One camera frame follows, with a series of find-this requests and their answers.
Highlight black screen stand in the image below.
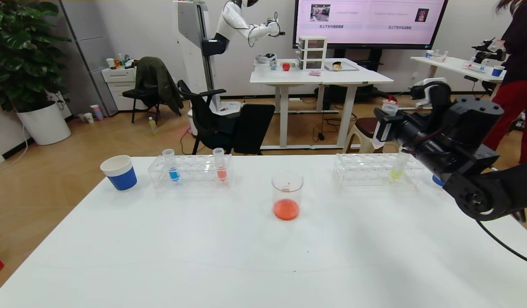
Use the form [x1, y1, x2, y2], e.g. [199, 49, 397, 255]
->
[315, 48, 386, 112]

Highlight white long desk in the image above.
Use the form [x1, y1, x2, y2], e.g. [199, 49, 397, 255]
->
[411, 56, 507, 86]

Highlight test tube with blue pigment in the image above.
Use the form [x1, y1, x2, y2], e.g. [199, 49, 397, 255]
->
[162, 148, 180, 183]

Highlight white humanoid robot on column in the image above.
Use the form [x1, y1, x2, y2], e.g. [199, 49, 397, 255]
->
[174, 0, 286, 137]

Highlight person black top red trousers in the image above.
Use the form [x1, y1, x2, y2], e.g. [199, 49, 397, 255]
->
[481, 0, 527, 164]

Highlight test tube with red pigment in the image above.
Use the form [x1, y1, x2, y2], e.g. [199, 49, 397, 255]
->
[372, 101, 399, 149]

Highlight clear acrylic test tube rack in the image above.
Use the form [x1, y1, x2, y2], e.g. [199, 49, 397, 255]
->
[333, 153, 424, 188]
[147, 154, 233, 189]

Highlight black folding chair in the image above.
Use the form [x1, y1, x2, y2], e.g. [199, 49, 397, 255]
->
[122, 87, 160, 125]

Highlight gray flat tray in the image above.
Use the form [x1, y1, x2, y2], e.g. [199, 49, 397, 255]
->
[324, 61, 359, 72]

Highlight green plant in white pot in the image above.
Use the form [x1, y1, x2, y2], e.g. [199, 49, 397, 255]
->
[0, 0, 72, 146]

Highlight black mesh office chair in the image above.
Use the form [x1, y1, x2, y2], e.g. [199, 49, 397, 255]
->
[178, 80, 238, 155]

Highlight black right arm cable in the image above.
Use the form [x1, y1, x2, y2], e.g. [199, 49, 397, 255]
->
[476, 219, 527, 267]

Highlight test tube with yellow pigment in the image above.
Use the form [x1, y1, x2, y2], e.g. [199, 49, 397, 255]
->
[389, 148, 411, 181]

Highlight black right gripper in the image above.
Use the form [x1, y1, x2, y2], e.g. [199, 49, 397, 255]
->
[373, 107, 427, 146]

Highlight white standing desk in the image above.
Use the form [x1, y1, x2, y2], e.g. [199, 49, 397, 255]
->
[250, 58, 394, 150]

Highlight brown top plastic stool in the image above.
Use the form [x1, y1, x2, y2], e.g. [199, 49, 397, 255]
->
[344, 118, 401, 154]

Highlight black robot arm with gripper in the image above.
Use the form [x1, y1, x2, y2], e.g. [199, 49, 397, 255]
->
[472, 38, 507, 62]

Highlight white desktop drawer organizer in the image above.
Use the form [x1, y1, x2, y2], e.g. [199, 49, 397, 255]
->
[297, 36, 327, 71]

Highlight chair with green jacket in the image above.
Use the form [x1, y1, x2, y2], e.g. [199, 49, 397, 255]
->
[135, 57, 183, 117]

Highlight large wall display screen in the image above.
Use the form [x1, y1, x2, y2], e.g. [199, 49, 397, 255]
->
[292, 0, 448, 50]

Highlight black fabric chair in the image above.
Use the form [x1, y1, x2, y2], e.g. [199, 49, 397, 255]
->
[233, 104, 276, 155]

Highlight tall gray metal cabinet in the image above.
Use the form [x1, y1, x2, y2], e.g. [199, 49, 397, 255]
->
[59, 0, 118, 118]

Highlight white drawer cabinet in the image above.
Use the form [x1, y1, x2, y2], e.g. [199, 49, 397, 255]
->
[101, 68, 146, 112]

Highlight clear glass beaker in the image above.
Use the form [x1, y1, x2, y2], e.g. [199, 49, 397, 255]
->
[271, 171, 304, 221]

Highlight test tube with salmon pigment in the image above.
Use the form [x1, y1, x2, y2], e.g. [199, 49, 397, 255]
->
[212, 148, 227, 183]

